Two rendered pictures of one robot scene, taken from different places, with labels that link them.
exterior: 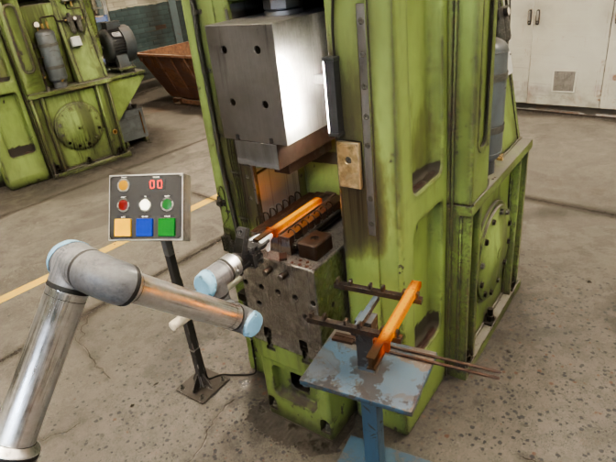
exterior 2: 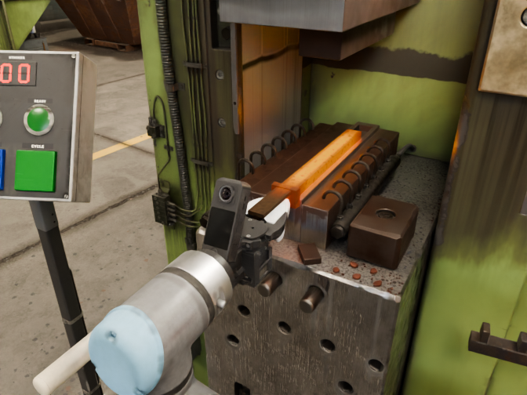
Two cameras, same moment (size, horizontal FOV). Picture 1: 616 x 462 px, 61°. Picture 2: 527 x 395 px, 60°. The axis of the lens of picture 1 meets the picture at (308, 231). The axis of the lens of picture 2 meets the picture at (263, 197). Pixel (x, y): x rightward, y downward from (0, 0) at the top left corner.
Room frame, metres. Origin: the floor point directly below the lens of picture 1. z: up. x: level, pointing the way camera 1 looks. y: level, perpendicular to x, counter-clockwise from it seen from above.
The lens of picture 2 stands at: (1.16, 0.27, 1.37)
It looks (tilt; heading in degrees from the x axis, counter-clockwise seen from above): 29 degrees down; 352
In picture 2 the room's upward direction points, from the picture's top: straight up
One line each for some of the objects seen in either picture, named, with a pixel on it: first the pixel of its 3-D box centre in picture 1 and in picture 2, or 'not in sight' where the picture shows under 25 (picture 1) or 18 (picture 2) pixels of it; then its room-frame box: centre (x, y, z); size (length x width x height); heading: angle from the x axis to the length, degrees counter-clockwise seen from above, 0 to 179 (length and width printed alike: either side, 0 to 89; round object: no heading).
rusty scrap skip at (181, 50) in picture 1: (202, 74); (118, 16); (8.91, 1.42, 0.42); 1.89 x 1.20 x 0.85; 46
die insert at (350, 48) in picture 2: (303, 153); (352, 27); (2.03, -0.02, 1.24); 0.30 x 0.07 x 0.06; 142
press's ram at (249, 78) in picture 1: (291, 72); not in sight; (1.99, -0.01, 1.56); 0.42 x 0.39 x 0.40; 142
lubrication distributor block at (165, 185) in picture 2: (228, 243); (165, 208); (2.17, 0.37, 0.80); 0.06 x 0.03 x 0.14; 52
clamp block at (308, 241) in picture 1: (315, 245); (383, 230); (1.79, -0.02, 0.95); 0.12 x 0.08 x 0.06; 142
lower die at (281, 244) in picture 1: (300, 218); (322, 169); (2.01, 0.03, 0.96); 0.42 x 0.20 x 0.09; 142
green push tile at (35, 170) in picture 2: (167, 226); (37, 171); (1.98, 0.58, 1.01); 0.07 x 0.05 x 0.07; 77
